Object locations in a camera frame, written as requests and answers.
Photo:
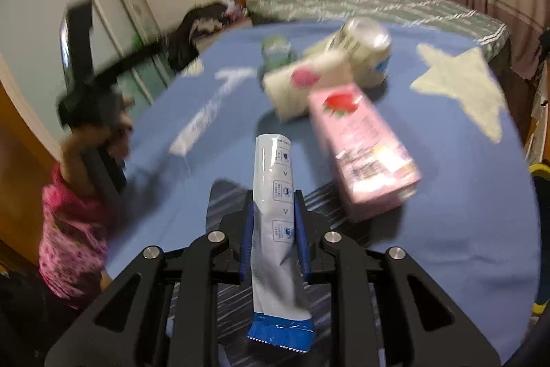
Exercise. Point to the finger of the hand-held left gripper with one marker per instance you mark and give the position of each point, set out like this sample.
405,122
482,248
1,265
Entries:
129,59
79,44

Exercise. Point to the wooden desk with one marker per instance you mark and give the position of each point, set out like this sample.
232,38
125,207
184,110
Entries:
539,122

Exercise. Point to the pile of dark clothes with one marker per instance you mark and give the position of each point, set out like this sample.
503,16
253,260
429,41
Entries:
193,27

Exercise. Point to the white and blue sachet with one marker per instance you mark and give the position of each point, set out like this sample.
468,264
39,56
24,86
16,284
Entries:
275,221

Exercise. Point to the tissue pack with pink flower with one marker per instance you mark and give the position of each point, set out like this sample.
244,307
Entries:
296,87

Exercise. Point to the green and white bottle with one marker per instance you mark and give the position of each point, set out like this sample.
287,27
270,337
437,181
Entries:
277,49

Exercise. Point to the green plaid duvet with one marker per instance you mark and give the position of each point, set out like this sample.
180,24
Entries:
386,6

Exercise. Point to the pink strawberry carton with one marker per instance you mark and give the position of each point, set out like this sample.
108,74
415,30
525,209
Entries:
365,152

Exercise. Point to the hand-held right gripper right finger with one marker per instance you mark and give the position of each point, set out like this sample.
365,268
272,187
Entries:
302,251

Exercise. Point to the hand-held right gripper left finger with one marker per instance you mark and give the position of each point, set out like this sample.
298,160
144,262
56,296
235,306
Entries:
245,246

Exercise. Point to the blue star print tablecloth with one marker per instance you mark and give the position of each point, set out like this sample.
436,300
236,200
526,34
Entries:
451,199

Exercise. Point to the person's left hand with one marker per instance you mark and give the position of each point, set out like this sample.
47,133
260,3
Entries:
74,147

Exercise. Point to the white drink can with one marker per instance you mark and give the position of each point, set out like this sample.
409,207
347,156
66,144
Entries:
365,44

